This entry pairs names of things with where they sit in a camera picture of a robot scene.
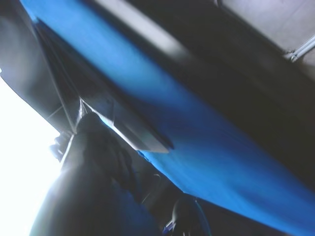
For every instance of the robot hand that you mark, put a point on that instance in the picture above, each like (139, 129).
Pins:
(93, 186)

